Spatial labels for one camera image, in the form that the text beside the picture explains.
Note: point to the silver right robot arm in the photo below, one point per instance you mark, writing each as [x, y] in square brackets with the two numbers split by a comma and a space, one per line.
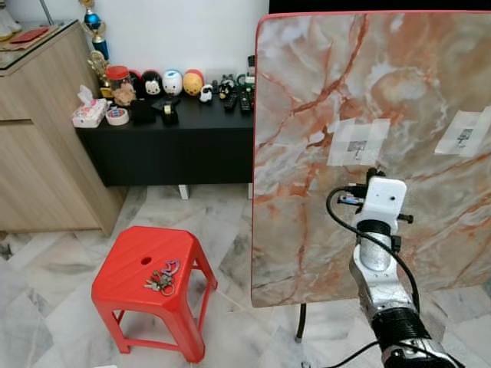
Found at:
[380, 276]

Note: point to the bunch of keys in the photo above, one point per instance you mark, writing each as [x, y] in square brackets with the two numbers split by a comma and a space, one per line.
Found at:
[161, 280]

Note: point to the marble pattern folding table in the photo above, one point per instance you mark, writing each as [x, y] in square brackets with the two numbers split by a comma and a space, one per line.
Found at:
[322, 230]

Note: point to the wide black remote control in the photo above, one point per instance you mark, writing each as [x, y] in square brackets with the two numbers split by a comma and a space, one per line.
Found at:
[245, 101]

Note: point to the black white cow figurine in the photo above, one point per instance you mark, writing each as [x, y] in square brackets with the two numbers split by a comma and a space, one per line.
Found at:
[225, 83]

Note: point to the small panda figurine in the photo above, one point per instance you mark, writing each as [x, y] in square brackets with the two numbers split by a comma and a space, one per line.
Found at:
[206, 93]

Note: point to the yellow round plush toy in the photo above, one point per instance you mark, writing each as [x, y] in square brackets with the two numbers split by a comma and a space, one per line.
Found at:
[193, 83]

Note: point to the black TV console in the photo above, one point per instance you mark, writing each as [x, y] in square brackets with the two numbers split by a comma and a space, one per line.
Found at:
[169, 153]

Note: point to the black tape dispenser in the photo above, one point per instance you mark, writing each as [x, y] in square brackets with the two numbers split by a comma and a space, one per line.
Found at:
[169, 113]

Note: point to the white round plush toy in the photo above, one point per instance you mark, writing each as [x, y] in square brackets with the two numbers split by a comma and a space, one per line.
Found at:
[173, 83]

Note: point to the black wallet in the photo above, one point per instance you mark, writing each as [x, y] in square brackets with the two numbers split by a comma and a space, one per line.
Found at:
[143, 113]

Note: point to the red plastic stool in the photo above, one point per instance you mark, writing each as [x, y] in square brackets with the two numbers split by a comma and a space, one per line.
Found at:
[149, 257]

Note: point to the black round plush toy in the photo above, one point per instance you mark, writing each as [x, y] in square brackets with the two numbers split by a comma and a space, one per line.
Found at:
[152, 84]

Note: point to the white tape roll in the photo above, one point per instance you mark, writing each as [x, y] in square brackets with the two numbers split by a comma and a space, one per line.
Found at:
[117, 116]

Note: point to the red lidded clear jar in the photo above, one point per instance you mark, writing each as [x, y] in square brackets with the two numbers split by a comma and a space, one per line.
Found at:
[118, 86]

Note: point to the pink white tissue box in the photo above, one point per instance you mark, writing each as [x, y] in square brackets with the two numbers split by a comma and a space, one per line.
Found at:
[89, 113]

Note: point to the small gold trophy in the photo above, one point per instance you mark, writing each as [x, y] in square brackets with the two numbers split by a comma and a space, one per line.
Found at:
[98, 70]

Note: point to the blue and gold trophy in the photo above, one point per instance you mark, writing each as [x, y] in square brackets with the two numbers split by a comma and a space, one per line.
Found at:
[95, 23]

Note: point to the light wooden cabinet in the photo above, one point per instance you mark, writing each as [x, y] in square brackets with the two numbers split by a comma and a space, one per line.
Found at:
[38, 169]

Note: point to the red envelope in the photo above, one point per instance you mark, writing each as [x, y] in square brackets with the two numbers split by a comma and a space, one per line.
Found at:
[29, 34]

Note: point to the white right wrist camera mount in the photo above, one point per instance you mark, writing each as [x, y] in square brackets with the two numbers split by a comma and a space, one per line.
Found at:
[382, 201]

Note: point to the clear adhesive wall hook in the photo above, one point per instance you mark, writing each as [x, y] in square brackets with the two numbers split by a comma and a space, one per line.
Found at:
[464, 135]
[357, 144]

